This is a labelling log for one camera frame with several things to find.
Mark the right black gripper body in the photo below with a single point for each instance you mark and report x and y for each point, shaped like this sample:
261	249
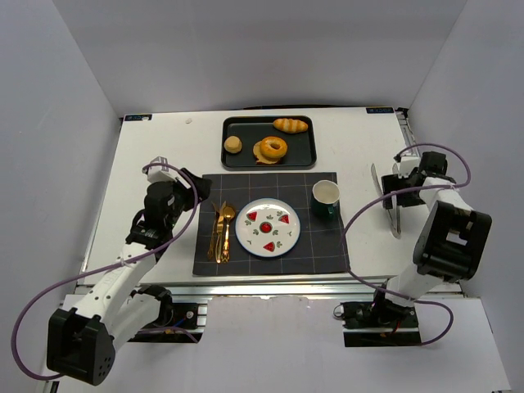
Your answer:
393	191

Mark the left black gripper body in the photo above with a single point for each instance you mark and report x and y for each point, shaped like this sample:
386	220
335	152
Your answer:
192	187

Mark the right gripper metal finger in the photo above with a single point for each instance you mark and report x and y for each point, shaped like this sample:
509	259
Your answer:
395	221
378	186

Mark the brown bread slice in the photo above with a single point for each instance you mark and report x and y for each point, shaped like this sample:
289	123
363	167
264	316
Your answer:
260	159

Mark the orange glazed donut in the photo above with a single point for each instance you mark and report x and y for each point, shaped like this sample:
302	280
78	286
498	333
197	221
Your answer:
273	148

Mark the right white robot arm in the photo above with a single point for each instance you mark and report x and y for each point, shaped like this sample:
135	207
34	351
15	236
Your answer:
451	243

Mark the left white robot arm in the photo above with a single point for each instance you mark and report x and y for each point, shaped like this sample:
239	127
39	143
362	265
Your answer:
83	340

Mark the striped long bread roll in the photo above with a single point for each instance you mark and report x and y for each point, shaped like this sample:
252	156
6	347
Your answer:
290	126

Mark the gold fork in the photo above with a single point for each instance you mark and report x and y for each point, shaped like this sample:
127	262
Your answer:
213	252

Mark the gold spoon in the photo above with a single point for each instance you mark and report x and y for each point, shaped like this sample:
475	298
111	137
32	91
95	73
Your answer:
229	214

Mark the gold knife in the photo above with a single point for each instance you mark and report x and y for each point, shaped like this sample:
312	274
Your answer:
219	227

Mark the dark green mug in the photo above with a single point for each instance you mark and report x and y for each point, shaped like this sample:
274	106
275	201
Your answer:
325	199

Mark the small round bun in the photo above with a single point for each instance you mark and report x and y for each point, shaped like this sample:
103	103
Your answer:
233	145

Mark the right blue table label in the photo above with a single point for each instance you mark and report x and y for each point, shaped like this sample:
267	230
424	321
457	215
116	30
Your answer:
380	110

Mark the blue table label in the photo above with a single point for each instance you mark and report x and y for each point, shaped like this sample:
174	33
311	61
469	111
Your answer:
138	117
380	110

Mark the dark checked placemat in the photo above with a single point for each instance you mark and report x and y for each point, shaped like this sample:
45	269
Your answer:
317	250

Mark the left blue table label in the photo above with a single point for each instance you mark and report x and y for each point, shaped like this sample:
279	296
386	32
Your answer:
138	117

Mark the white watermelon pattern plate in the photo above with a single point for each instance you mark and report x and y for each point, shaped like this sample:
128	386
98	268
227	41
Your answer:
267	227

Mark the black rectangular serving tray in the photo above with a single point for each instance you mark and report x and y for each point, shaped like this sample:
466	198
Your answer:
301	151

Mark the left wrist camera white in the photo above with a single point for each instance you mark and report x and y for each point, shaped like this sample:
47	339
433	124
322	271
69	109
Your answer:
158	171

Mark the aluminium table frame rail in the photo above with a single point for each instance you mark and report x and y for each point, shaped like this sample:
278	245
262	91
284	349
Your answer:
348	141

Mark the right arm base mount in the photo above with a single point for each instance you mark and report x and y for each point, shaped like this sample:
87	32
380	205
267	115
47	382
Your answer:
363	327

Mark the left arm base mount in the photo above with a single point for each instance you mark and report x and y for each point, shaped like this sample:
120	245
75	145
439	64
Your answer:
177	321

